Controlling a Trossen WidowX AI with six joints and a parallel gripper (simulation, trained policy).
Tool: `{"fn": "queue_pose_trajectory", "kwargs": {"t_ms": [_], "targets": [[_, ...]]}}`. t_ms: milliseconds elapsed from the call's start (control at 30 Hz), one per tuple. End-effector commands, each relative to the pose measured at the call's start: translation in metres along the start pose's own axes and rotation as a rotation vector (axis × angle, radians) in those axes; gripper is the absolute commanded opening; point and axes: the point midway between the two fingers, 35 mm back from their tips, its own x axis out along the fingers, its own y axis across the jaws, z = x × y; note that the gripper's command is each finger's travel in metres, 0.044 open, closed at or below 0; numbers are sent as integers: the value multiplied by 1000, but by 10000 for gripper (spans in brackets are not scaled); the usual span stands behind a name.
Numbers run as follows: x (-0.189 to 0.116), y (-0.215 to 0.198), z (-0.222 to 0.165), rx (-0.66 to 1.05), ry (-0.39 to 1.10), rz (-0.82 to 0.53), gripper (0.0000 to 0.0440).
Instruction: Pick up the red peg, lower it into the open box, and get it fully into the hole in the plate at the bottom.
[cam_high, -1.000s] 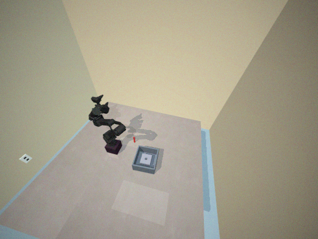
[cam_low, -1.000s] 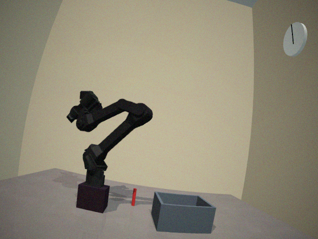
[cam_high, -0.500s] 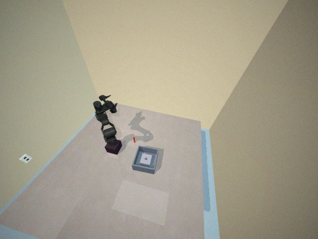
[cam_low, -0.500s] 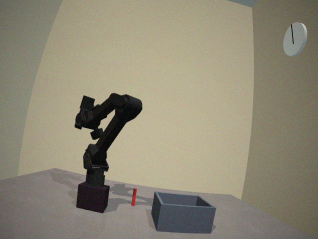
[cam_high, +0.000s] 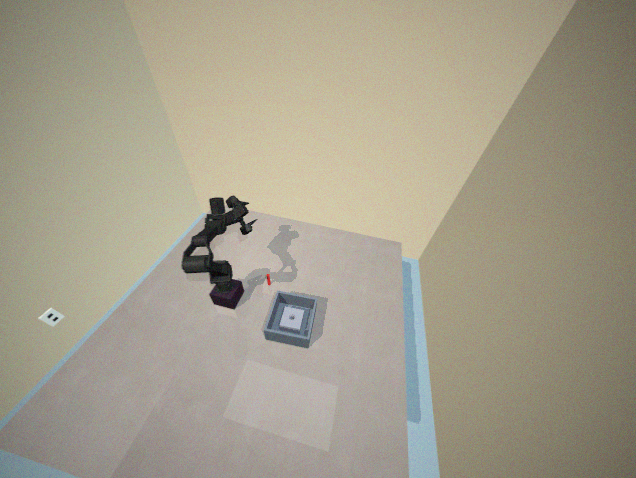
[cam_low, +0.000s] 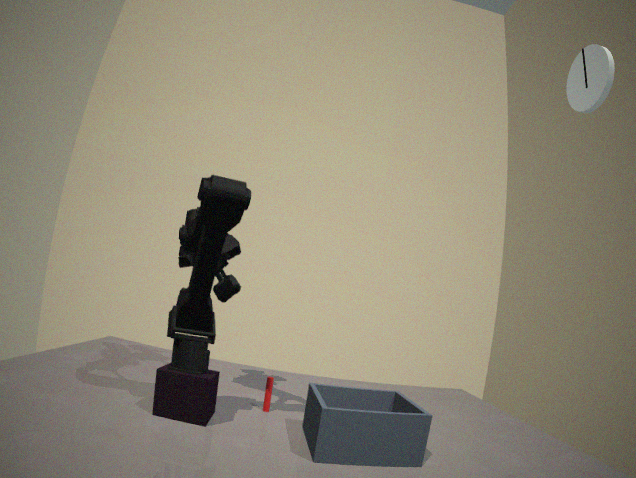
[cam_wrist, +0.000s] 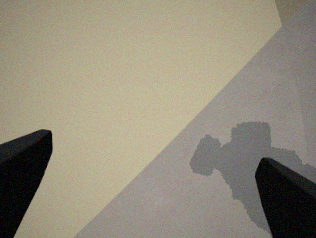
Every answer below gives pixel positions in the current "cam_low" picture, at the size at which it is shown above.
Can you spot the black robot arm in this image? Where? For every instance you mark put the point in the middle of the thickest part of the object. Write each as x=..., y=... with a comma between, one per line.
x=205, y=240

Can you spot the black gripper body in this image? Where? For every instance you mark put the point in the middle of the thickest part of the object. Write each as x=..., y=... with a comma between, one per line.
x=227, y=286

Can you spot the red peg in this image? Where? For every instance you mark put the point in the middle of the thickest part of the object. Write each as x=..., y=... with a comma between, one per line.
x=269, y=386

